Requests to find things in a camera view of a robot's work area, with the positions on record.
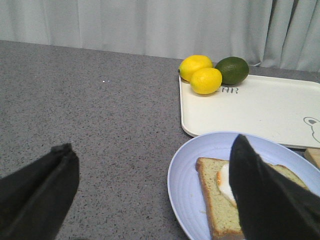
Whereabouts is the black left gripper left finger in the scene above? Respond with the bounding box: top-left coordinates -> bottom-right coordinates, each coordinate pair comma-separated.
0,143 -> 80,240

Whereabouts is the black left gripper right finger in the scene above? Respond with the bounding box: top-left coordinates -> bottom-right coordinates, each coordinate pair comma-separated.
229,134 -> 320,240

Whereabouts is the bread slice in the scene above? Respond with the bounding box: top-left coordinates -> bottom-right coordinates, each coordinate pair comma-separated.
195,156 -> 310,240

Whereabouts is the fried egg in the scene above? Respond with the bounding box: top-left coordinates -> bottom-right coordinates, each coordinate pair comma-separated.
216,163 -> 237,208

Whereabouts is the light blue plate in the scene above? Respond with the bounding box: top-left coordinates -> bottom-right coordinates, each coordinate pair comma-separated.
167,131 -> 320,240

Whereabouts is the white bear tray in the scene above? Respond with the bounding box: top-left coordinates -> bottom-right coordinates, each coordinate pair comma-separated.
179,75 -> 320,149

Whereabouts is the wooden cutting board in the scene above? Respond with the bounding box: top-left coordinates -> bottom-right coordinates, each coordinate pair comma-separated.
303,148 -> 320,169

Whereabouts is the green lime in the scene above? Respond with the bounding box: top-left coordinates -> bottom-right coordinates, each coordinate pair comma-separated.
215,56 -> 250,86

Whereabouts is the front yellow lemon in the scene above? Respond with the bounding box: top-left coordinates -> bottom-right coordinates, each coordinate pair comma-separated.
190,67 -> 223,95

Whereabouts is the yellow lemon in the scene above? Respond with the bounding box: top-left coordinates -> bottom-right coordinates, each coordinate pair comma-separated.
190,67 -> 223,95
178,55 -> 214,82

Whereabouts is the rear yellow lemon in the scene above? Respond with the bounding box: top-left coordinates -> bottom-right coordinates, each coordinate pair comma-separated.
178,55 -> 214,82

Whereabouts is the grey curtain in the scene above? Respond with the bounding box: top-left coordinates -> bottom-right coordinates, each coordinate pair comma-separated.
0,0 -> 320,72

